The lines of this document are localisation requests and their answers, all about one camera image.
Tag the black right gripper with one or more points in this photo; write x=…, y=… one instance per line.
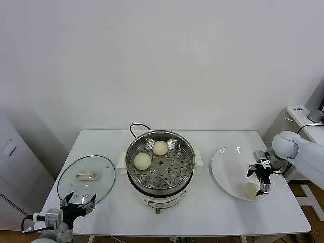
x=263, y=174

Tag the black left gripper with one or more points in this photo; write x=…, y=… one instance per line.
x=72, y=212

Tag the white steamed baozi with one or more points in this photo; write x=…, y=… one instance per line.
x=142, y=161
x=249, y=189
x=160, y=148

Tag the round glass lid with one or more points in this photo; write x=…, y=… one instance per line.
x=101, y=172

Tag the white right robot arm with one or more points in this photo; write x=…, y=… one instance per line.
x=308, y=157

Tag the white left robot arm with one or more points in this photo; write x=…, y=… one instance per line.
x=62, y=229

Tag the stainless steel steamer pot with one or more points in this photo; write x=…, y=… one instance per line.
x=182, y=152

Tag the white round plate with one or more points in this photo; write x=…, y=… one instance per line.
x=227, y=169

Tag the white table leg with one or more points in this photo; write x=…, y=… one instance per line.
x=244, y=239
x=90, y=239

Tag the white cabinet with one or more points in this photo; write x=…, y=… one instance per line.
x=15, y=157

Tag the small desk sticker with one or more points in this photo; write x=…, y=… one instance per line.
x=297, y=109

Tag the grey monitor stand base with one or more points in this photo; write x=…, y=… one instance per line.
x=315, y=116

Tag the cream electric cooker base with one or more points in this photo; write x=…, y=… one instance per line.
x=164, y=202

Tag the dark monitor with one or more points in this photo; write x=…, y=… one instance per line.
x=320, y=93

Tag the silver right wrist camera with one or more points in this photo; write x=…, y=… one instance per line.
x=259, y=155

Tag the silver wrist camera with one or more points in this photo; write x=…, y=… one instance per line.
x=259, y=155
x=53, y=216

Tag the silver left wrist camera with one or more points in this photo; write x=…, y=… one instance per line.
x=53, y=216

